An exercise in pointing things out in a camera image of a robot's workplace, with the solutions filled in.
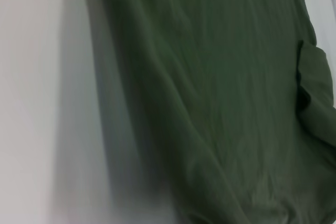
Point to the dark green t-shirt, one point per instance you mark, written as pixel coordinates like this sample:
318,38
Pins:
223,90

